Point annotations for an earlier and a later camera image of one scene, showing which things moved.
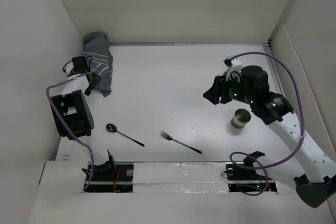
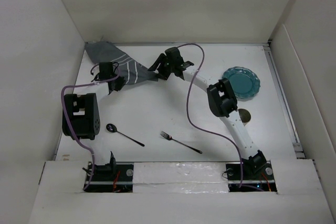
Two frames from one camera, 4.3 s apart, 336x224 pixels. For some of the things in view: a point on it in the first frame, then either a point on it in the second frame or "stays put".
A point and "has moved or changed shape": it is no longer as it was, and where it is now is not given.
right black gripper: (219, 89) to (161, 74)
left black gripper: (95, 80) to (121, 82)
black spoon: (112, 128) stays put
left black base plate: (121, 181) stays put
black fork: (165, 135) stays put
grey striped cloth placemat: (95, 48) has moved or changed shape
